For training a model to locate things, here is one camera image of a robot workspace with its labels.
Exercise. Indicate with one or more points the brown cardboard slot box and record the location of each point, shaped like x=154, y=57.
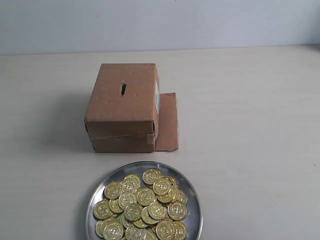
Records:
x=127, y=113

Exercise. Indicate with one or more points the gold coin top of pile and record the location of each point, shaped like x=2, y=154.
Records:
x=150, y=176

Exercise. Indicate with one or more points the gold coin upper right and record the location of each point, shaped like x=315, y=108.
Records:
x=161, y=187

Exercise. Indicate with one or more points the gold coin centre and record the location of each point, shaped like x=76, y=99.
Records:
x=145, y=196

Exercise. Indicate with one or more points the round steel plate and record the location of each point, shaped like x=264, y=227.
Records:
x=194, y=219

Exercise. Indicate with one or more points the gold coin upper left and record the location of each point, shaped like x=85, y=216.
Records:
x=113, y=190

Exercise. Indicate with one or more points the gold coin right side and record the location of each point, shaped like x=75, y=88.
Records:
x=177, y=210

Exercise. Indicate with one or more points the gold coin far left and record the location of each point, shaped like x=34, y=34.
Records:
x=101, y=210

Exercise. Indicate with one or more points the gold coin bottom right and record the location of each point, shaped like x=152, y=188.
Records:
x=165, y=230

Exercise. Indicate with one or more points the gold coin bottom left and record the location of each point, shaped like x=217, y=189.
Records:
x=113, y=230

